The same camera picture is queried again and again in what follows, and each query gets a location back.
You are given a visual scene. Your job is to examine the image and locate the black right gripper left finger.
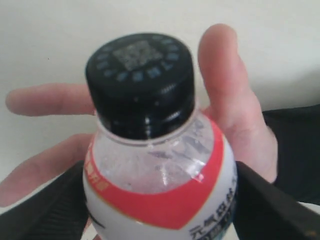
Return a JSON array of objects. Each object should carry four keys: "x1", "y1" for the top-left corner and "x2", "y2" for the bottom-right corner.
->
[{"x1": 0, "y1": 161, "x2": 88, "y2": 240}]

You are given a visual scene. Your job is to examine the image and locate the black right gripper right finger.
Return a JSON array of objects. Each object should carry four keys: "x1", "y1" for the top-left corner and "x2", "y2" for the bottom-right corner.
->
[{"x1": 233, "y1": 161, "x2": 320, "y2": 240}]

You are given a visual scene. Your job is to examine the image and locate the red label bottle black cap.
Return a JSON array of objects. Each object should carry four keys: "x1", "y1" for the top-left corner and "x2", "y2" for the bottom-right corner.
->
[{"x1": 83, "y1": 32, "x2": 238, "y2": 240}]

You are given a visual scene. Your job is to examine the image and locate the black sleeved forearm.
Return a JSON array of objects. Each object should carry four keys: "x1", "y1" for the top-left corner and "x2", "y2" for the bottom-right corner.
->
[{"x1": 263, "y1": 104, "x2": 320, "y2": 205}]

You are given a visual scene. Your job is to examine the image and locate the person's open bare hand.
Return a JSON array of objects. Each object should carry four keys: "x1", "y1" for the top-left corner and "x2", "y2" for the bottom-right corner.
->
[{"x1": 0, "y1": 24, "x2": 278, "y2": 207}]

